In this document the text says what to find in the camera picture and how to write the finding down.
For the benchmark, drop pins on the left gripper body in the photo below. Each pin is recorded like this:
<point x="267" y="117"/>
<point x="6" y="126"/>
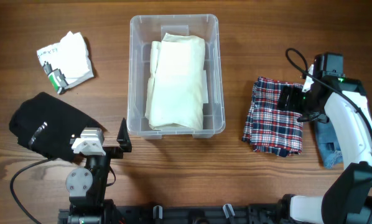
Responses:
<point x="113" y="152"/>

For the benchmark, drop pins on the black folded garment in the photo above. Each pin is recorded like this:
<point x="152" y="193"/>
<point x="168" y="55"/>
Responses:
<point x="44" y="124"/>

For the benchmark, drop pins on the white printed folded shirt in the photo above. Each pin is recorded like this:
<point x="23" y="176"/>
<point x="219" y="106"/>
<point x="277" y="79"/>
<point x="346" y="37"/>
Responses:
<point x="66" y="63"/>

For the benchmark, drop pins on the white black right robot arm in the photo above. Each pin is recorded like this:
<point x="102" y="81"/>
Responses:
<point x="343" y="102"/>

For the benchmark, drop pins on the clear plastic storage bin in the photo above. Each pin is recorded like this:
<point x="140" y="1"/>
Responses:
<point x="144" y="29"/>

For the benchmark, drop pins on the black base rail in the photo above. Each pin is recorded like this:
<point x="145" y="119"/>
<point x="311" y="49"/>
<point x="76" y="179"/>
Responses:
<point x="252" y="214"/>

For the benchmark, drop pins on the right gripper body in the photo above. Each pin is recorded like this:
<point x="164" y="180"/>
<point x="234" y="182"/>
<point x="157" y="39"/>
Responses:
<point x="300" y="101"/>

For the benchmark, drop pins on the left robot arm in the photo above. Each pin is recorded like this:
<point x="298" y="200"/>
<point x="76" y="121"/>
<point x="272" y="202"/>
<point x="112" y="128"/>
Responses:
<point x="87" y="185"/>

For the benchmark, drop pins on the red navy plaid shirt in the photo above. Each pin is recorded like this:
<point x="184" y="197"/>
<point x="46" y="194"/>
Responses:
<point x="267" y="128"/>

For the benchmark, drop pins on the cream folded cloth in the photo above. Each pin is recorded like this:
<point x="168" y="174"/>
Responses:
<point x="175" y="92"/>

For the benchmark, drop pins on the blue denim jeans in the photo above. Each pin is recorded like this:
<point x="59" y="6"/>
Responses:
<point x="327" y="144"/>

